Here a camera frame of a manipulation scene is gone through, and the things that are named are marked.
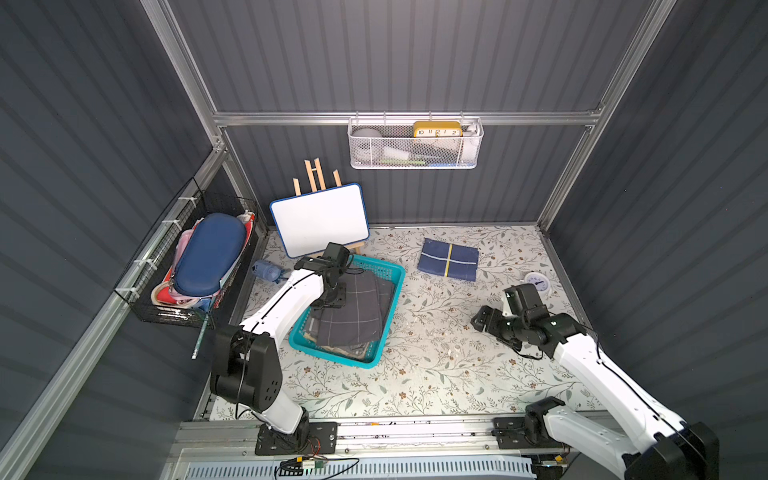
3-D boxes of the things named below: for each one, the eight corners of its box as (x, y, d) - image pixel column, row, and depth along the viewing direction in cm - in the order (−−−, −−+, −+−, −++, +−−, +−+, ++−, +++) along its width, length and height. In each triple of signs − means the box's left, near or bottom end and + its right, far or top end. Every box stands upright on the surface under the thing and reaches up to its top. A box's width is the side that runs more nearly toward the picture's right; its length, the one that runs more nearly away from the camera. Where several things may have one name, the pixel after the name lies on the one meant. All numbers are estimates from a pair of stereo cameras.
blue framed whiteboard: (296, 277, 108) (273, 225, 87) (292, 254, 115) (270, 201, 94) (373, 256, 114) (369, 203, 93) (365, 235, 121) (359, 182, 100)
